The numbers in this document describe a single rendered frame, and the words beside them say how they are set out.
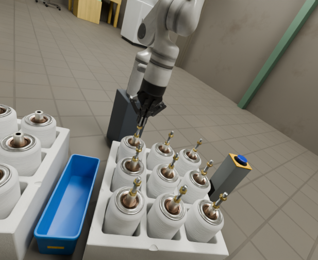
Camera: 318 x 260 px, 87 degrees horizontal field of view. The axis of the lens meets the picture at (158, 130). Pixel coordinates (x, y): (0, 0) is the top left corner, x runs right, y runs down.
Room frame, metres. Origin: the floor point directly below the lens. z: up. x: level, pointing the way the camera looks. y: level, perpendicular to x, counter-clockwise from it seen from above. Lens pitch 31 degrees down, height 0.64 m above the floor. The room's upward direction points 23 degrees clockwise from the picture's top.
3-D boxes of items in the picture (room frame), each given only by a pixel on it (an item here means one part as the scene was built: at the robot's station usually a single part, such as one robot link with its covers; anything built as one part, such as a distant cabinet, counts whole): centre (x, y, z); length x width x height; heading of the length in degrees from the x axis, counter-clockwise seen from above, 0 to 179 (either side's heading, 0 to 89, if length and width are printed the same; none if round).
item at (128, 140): (0.50, 0.07, 0.25); 0.08 x 0.08 x 0.01
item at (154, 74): (0.52, 0.08, 0.52); 0.11 x 0.09 x 0.06; 30
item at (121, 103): (0.79, 0.18, 0.15); 0.14 x 0.14 x 0.30; 45
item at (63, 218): (0.33, 0.18, 0.06); 0.30 x 0.11 x 0.12; 18
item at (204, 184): (0.45, -0.20, 0.25); 0.08 x 0.08 x 0.01
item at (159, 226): (0.31, -0.11, 0.16); 0.10 x 0.10 x 0.18
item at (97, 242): (0.42, -0.08, 0.09); 0.39 x 0.39 x 0.18; 16
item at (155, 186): (0.42, -0.08, 0.16); 0.10 x 0.10 x 0.18
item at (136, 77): (0.79, 0.18, 0.39); 0.09 x 0.09 x 0.17; 45
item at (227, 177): (0.57, -0.34, 0.16); 0.07 x 0.07 x 0.31; 16
